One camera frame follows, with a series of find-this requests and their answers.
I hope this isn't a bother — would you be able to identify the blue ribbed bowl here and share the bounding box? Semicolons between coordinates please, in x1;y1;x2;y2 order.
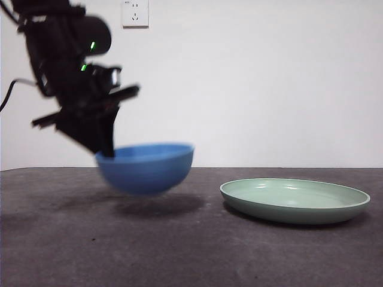
95;141;196;197

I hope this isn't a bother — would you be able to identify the green round plate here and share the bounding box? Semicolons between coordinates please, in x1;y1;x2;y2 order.
219;178;371;225

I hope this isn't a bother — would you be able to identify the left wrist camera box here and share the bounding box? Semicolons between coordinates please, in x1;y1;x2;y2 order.
93;65;123;90

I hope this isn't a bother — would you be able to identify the black cable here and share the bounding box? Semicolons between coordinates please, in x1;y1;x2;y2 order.
0;78;39;112

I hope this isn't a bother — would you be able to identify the white wall socket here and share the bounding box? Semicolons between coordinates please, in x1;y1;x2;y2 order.
121;0;150;30

